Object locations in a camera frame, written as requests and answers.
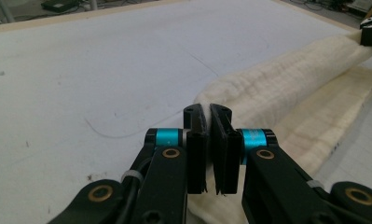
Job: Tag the white grid mat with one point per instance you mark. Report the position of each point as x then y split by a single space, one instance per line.
81 77

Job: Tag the black flat device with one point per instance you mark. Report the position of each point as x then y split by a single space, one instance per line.
58 5

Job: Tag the cream printed muslin cloth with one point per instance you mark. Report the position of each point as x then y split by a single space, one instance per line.
283 87

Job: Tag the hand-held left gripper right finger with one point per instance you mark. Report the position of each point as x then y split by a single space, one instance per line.
227 161

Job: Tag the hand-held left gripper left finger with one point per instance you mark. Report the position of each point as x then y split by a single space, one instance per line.
196 161

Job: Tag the white desk leg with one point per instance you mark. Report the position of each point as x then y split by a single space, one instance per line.
93 3
4 11

